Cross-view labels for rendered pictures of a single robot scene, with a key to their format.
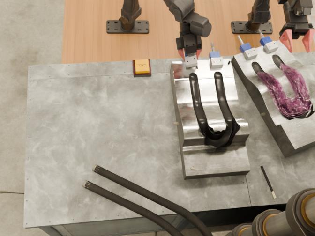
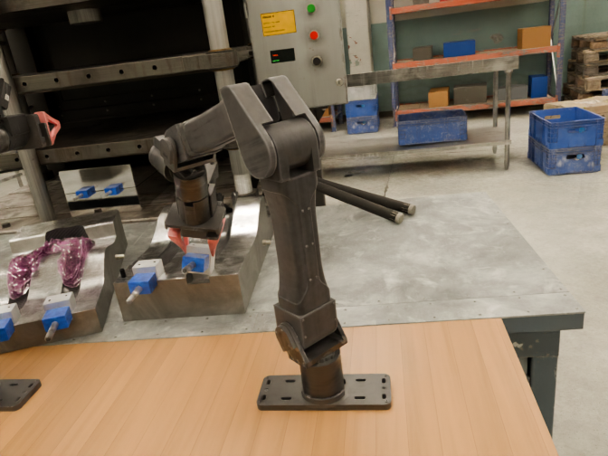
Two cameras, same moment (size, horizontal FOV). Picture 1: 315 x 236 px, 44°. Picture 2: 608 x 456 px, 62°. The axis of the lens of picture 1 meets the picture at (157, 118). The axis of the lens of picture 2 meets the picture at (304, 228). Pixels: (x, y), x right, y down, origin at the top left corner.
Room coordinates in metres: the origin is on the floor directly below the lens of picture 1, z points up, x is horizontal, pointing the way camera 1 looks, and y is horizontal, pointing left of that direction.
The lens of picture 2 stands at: (1.69, 0.46, 1.31)
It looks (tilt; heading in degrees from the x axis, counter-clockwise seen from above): 21 degrees down; 203
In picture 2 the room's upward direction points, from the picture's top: 7 degrees counter-clockwise
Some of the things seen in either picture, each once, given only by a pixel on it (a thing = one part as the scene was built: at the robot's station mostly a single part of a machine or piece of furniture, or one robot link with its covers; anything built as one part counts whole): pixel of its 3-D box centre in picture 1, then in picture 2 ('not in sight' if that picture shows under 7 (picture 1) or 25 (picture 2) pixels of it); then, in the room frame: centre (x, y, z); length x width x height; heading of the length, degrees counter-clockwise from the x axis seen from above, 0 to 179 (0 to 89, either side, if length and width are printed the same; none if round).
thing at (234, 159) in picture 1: (209, 114); (208, 240); (0.71, -0.21, 0.87); 0.50 x 0.26 x 0.14; 16
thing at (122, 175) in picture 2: not in sight; (128, 173); (0.08, -0.95, 0.87); 0.50 x 0.27 x 0.17; 16
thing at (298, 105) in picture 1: (288, 87); (53, 254); (0.88, -0.52, 0.90); 0.26 x 0.18 x 0.08; 33
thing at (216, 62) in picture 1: (214, 55); (141, 286); (0.98, -0.19, 0.89); 0.13 x 0.05 x 0.05; 16
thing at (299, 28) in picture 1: (303, 40); not in sight; (0.91, -0.46, 1.20); 0.09 x 0.07 x 0.07; 12
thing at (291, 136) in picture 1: (286, 92); (55, 270); (0.88, -0.53, 0.86); 0.50 x 0.26 x 0.11; 33
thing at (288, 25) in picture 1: (294, 24); (8, 135); (0.97, -0.43, 1.20); 0.10 x 0.07 x 0.07; 102
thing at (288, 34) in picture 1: (293, 40); (40, 128); (0.90, -0.43, 1.20); 0.09 x 0.07 x 0.07; 12
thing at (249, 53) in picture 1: (244, 47); (56, 321); (1.08, -0.33, 0.86); 0.13 x 0.05 x 0.05; 33
